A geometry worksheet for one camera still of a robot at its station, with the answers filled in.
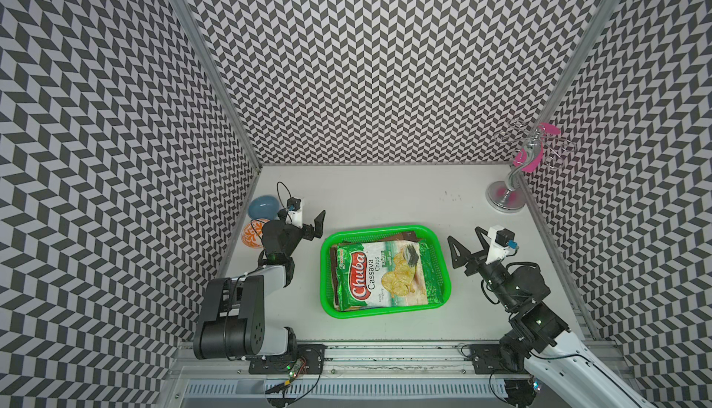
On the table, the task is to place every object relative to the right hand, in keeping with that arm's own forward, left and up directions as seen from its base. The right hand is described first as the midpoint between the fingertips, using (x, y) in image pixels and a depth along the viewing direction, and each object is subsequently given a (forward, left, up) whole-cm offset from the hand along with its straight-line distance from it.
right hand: (461, 237), depth 73 cm
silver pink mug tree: (+28, -28, -19) cm, 45 cm away
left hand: (+15, +44, -7) cm, 47 cm away
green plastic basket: (+6, +36, -9) cm, 38 cm away
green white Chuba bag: (-7, +20, -8) cm, 23 cm away
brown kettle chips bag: (+5, +13, -9) cm, 17 cm away
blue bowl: (+22, +64, -16) cm, 69 cm away
